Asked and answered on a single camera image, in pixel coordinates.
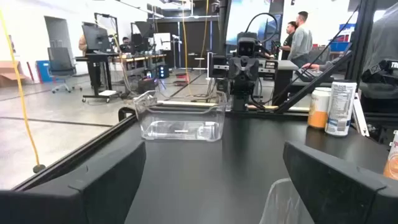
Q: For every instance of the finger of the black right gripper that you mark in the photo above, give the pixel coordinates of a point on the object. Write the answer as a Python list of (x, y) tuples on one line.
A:
[(217, 71), (268, 70)]

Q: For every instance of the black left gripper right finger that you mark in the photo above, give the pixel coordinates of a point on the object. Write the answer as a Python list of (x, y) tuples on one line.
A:
[(351, 199)]

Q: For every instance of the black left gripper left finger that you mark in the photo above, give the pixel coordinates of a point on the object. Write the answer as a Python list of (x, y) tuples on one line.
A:
[(62, 205)]

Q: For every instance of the orange and white soda can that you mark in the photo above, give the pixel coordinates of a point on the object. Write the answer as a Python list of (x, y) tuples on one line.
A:
[(317, 112), (392, 161)]

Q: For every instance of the clear plastic bin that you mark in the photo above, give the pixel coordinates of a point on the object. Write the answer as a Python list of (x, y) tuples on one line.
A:
[(180, 124), (280, 205)]

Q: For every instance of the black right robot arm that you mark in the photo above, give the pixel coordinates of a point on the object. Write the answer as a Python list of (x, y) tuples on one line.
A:
[(242, 93)]

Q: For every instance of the grey desk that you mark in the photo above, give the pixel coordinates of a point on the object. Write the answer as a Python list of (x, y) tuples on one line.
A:
[(284, 65)]

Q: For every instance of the person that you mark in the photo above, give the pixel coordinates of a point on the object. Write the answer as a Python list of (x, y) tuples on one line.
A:
[(126, 43), (301, 40), (287, 43), (82, 45), (381, 37)]

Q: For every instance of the person's hand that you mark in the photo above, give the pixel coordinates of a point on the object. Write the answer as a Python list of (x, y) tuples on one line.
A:
[(309, 66)]

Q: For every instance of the black keyboard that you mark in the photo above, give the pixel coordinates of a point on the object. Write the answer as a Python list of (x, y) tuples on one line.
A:
[(311, 75)]

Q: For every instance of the large display screen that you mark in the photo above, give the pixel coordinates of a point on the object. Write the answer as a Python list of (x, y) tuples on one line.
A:
[(245, 15)]

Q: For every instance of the computer tower with blue lights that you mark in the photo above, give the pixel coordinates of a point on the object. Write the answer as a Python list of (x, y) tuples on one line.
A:
[(163, 71)]

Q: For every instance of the white board panel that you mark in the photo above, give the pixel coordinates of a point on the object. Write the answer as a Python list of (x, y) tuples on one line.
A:
[(161, 41)]

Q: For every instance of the black bag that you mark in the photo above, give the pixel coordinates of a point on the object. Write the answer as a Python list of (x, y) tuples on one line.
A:
[(146, 85)]

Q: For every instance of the blue storage bin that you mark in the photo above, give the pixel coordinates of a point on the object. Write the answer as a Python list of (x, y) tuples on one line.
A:
[(339, 46)]

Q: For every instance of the long wooden workbench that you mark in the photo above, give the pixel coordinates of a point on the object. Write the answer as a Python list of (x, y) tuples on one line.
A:
[(140, 58)]

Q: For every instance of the white leaning panel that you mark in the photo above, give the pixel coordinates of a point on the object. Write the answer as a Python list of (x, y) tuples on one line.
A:
[(360, 118)]

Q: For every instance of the black computer monitor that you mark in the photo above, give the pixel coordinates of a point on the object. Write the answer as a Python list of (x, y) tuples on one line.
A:
[(96, 39), (143, 29)]

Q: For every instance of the black framed panel stand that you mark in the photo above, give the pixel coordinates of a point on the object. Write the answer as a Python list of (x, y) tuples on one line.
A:
[(107, 23)]

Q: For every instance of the black standing desk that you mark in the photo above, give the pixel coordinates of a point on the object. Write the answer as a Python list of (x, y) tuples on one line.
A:
[(96, 57)]

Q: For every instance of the blue crate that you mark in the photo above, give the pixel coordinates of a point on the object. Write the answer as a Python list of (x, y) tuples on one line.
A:
[(43, 71)]

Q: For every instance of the cardboard box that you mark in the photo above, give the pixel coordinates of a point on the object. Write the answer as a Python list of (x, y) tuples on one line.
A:
[(9, 76)]

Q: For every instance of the grey office chair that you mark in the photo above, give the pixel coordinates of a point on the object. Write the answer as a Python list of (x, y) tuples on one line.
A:
[(60, 62)]

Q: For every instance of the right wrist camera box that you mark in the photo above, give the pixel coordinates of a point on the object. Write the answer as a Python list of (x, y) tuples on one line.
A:
[(246, 48)]

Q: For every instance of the black aluminium rig frame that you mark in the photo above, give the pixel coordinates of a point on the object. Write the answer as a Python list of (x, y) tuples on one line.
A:
[(311, 85)]

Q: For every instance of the black frame corner bracket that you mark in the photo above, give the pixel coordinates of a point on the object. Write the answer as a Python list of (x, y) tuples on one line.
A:
[(124, 110)]

